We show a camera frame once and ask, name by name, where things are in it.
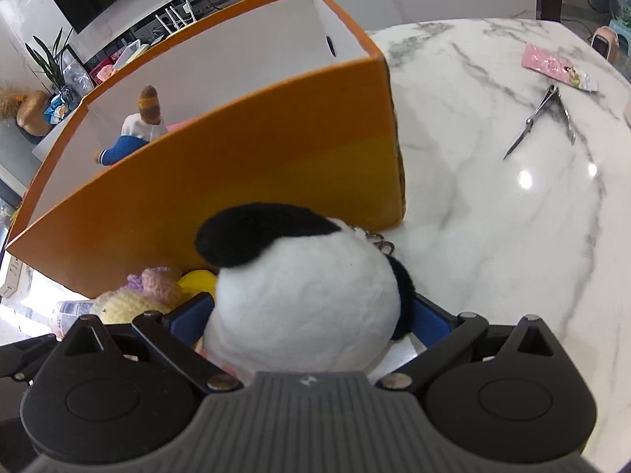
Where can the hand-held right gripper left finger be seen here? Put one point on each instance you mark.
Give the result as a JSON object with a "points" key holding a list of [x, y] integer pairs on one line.
{"points": [[190, 318]]}

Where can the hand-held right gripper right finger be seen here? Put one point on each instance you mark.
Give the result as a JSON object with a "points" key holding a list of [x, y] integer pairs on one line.
{"points": [[434, 322]]}

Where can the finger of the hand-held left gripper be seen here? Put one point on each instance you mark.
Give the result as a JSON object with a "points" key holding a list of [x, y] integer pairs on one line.
{"points": [[24, 354]]}

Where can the yellow tape measure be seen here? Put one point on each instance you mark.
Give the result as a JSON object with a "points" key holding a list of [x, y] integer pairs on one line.
{"points": [[197, 281]]}

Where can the white squeeze tube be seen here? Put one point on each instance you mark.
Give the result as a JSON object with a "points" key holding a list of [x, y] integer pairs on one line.
{"points": [[71, 318]]}

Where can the white crochet bunny doll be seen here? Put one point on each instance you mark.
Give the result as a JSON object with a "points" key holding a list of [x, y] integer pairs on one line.
{"points": [[128, 300]]}

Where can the white panda plush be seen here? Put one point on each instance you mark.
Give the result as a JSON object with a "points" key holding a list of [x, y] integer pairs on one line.
{"points": [[305, 300]]}

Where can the orange cardboard box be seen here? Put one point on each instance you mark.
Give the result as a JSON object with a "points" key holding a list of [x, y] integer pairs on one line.
{"points": [[246, 172]]}

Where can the brown bear plush blue outfit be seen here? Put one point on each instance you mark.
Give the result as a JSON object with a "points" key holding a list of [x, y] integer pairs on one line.
{"points": [[140, 130]]}

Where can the metal nail scissors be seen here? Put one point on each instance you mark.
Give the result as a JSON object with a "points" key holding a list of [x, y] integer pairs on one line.
{"points": [[540, 118]]}

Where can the golden vase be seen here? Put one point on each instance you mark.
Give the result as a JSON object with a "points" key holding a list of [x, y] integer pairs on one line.
{"points": [[34, 113]]}

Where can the blue snack packets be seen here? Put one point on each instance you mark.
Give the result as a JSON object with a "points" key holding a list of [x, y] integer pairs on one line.
{"points": [[61, 107]]}

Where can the dried yellow flowers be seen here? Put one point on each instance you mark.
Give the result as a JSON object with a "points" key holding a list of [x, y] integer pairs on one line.
{"points": [[10, 103]]}

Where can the pink cloth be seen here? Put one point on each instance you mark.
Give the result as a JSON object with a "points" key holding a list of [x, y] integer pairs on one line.
{"points": [[107, 73]]}

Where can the white tissue box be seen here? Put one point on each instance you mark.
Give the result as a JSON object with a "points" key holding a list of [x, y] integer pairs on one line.
{"points": [[130, 54]]}

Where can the pink packet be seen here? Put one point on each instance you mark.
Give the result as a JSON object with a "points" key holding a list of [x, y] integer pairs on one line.
{"points": [[552, 65]]}

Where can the green plant in glass vase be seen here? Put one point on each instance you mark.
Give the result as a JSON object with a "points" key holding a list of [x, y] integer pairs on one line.
{"points": [[49, 64]]}

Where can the white router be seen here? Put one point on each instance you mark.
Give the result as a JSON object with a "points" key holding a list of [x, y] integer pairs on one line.
{"points": [[175, 19]]}

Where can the small pink device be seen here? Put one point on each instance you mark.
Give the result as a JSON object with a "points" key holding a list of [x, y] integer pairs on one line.
{"points": [[605, 44]]}

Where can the clear water jug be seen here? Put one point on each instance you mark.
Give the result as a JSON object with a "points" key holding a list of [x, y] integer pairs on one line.
{"points": [[621, 2]]}

